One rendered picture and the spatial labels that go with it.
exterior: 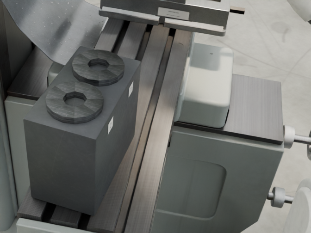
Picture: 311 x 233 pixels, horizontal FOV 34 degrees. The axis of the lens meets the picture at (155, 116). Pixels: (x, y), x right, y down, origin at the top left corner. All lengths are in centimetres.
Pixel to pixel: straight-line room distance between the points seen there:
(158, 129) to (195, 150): 39
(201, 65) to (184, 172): 32
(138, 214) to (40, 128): 24
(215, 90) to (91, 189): 62
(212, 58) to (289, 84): 148
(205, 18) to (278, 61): 176
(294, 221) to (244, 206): 69
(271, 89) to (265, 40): 170
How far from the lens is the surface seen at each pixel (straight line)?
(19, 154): 160
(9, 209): 177
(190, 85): 136
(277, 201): 153
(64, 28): 142
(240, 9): 141
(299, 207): 88
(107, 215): 89
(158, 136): 103
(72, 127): 76
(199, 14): 136
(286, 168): 241
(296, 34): 340
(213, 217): 163
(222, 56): 149
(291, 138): 154
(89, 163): 79
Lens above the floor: 165
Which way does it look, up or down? 41 degrees down
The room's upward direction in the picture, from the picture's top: 7 degrees clockwise
